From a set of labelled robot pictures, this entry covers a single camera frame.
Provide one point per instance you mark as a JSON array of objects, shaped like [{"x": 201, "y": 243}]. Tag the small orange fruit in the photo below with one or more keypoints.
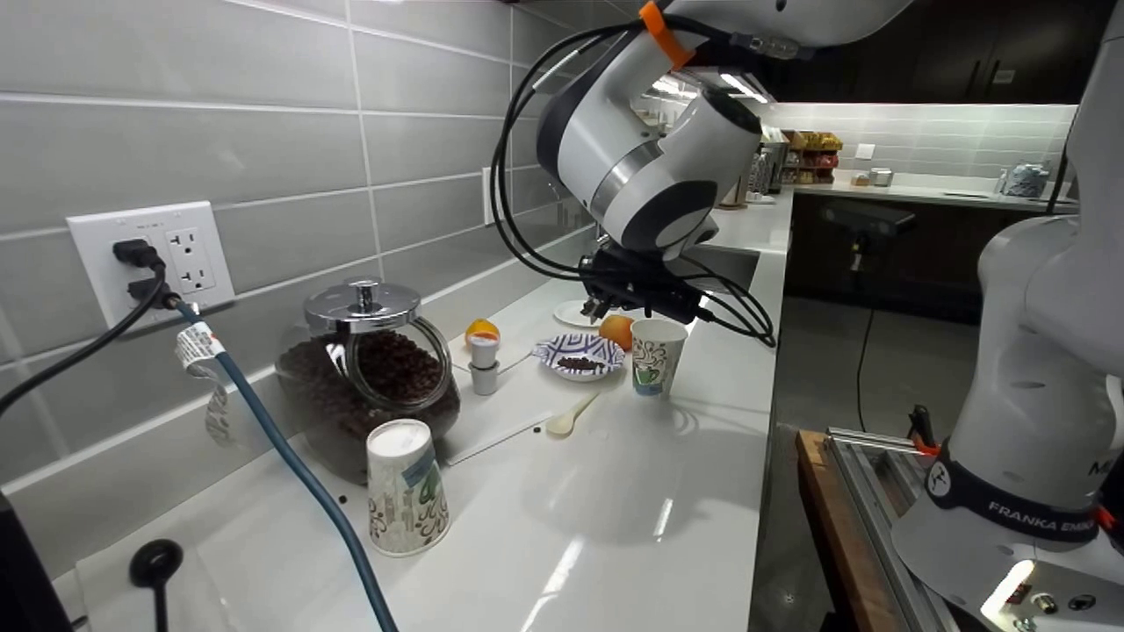
[{"x": 620, "y": 330}]

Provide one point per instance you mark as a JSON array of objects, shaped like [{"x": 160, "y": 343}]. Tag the white wall outlet with plugs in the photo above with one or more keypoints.
[{"x": 124, "y": 250}]

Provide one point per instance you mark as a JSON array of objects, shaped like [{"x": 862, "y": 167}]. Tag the white paper plate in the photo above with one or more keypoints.
[{"x": 571, "y": 315}]

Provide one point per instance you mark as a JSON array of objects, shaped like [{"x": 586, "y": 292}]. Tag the upright patterned paper cup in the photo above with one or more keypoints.
[{"x": 653, "y": 356}]

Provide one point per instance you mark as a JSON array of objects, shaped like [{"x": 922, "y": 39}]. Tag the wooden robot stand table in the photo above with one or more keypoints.
[{"x": 846, "y": 533}]

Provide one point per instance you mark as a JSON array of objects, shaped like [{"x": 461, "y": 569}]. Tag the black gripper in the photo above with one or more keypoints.
[{"x": 620, "y": 280}]

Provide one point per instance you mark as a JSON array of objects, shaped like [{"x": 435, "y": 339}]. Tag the small white orange-capped bottle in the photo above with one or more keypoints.
[{"x": 482, "y": 356}]

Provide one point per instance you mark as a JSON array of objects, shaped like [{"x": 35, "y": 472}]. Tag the black measuring spoon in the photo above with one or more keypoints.
[{"x": 153, "y": 566}]

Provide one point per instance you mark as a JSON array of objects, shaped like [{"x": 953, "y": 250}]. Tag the glass jar of coffee beans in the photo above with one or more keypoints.
[{"x": 355, "y": 383}]

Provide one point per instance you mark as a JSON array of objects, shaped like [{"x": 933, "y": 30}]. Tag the blue patterned bowl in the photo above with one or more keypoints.
[{"x": 579, "y": 356}]

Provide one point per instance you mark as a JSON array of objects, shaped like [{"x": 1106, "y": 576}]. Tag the metal jar lid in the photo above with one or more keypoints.
[{"x": 350, "y": 312}]

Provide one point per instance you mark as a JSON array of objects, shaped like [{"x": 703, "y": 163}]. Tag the upside-down patterned paper cup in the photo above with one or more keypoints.
[{"x": 403, "y": 485}]

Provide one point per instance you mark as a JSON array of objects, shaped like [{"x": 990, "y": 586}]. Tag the white cable warning tag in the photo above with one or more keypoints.
[{"x": 196, "y": 349}]

